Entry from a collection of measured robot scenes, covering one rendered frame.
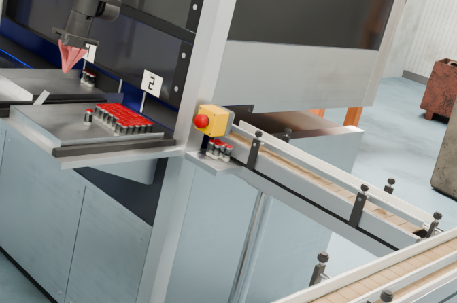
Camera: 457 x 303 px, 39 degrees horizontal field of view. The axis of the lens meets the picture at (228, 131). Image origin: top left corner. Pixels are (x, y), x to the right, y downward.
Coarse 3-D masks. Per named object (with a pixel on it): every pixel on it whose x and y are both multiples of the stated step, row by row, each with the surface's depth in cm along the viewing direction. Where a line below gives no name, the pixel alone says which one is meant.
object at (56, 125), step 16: (16, 112) 174; (32, 112) 181; (48, 112) 185; (64, 112) 189; (80, 112) 193; (32, 128) 169; (48, 128) 175; (64, 128) 178; (80, 128) 181; (96, 128) 184; (48, 144) 164; (64, 144) 161; (80, 144) 164
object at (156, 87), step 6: (144, 72) 194; (144, 78) 194; (150, 78) 192; (156, 78) 190; (162, 78) 189; (144, 84) 194; (150, 84) 193; (156, 84) 191; (150, 90) 193; (156, 90) 191
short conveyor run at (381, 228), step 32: (256, 128) 191; (288, 128) 188; (256, 160) 181; (288, 160) 183; (320, 160) 177; (288, 192) 174; (320, 192) 167; (352, 192) 163; (384, 192) 164; (352, 224) 159; (384, 224) 155; (416, 224) 152
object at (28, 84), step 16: (0, 80) 201; (16, 80) 210; (32, 80) 214; (48, 80) 219; (64, 80) 223; (80, 80) 228; (32, 96) 189; (48, 96) 193; (64, 96) 197; (80, 96) 202; (96, 96) 206; (112, 96) 211
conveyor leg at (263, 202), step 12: (264, 192) 182; (264, 204) 185; (252, 216) 188; (264, 216) 187; (252, 228) 188; (264, 228) 189; (252, 240) 189; (252, 252) 190; (240, 264) 192; (252, 264) 192; (240, 276) 193; (240, 288) 193; (228, 300) 197; (240, 300) 195
